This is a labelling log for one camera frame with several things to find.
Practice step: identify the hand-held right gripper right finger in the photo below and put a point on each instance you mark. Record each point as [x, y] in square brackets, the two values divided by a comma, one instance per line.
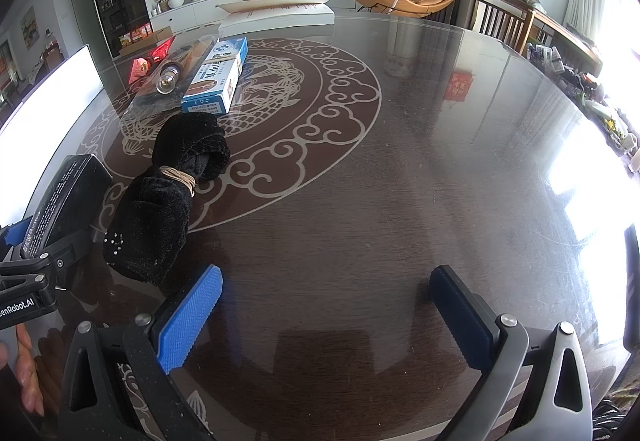
[460, 321]

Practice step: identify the clear light bulb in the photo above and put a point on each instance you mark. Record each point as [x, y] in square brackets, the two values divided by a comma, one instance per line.
[167, 77]

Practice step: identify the white board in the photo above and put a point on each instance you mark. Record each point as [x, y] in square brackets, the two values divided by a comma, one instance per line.
[50, 96]

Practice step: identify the framed wall painting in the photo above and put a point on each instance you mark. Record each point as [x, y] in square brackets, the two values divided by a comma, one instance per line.
[29, 27]

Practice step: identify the row of orange snack boxes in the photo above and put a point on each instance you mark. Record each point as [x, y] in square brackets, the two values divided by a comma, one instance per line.
[135, 33]

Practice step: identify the wooden slatted chair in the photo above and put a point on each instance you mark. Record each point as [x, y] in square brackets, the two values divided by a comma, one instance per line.
[500, 18]

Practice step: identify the person's left hand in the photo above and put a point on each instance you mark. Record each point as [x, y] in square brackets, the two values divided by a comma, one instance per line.
[27, 371]

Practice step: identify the patterned cloth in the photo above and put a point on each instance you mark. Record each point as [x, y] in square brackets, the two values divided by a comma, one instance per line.
[620, 416]

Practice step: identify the wooden rolling pin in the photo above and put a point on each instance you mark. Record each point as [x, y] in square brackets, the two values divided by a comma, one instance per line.
[195, 51]

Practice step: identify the black velvet cloth bundle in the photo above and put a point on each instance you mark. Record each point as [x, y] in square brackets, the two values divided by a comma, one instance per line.
[150, 216]

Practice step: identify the tan rubber band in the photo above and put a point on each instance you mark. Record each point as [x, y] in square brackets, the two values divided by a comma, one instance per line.
[179, 175]

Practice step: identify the red foil packet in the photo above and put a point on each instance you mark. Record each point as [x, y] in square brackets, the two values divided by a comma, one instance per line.
[162, 52]

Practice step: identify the white television cabinet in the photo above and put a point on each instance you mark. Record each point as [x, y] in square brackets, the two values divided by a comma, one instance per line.
[185, 11]

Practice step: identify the pile of small packets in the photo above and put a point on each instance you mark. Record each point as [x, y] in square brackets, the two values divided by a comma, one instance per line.
[550, 58]

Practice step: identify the white cup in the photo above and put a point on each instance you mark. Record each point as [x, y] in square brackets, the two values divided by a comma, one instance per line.
[629, 143]

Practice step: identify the black rectangular box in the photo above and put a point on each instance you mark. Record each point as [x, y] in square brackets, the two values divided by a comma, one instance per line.
[65, 196]

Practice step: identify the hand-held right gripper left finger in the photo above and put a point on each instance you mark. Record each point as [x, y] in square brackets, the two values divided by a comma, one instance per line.
[192, 316]

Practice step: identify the black smartphone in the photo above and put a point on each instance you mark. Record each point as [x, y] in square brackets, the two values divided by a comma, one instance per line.
[634, 286]

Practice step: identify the blue and white carton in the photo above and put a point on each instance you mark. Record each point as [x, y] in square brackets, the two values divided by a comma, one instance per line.
[217, 76]

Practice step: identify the grey cloth bundle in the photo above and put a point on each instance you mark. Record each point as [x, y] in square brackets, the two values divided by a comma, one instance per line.
[527, 1]

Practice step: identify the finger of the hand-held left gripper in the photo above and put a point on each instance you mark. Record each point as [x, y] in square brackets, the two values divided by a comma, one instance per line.
[52, 255]
[10, 238]

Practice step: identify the large flat white box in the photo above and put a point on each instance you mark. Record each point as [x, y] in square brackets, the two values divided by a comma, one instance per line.
[275, 16]

